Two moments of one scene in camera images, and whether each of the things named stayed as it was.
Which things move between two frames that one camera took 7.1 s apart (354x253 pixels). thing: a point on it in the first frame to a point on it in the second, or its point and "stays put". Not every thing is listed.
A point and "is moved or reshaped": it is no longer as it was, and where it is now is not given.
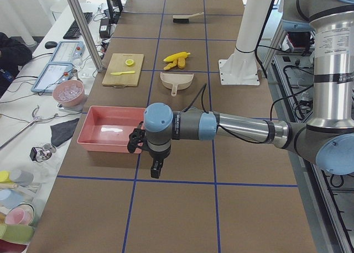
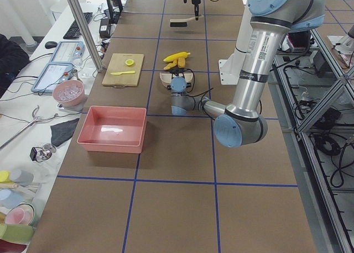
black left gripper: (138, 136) to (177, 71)
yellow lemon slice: (129, 62) stays put
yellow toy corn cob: (176, 56) stays put
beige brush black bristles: (183, 19) is moved or reshaped
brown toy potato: (181, 62) stays put
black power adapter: (104, 29) stays put
